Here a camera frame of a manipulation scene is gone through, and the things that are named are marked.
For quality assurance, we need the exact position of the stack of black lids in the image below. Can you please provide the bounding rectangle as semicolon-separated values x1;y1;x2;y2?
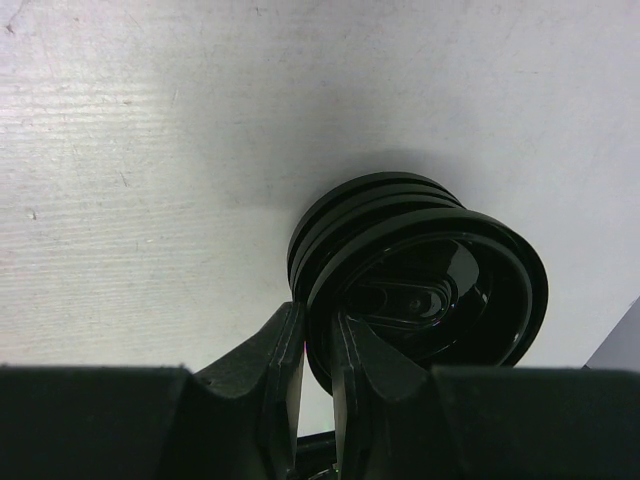
287;171;549;389

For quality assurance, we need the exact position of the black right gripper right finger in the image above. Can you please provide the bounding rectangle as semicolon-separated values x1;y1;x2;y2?
331;314;639;479

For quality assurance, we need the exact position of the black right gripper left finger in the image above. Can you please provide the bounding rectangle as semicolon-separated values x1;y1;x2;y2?
1;302;304;479

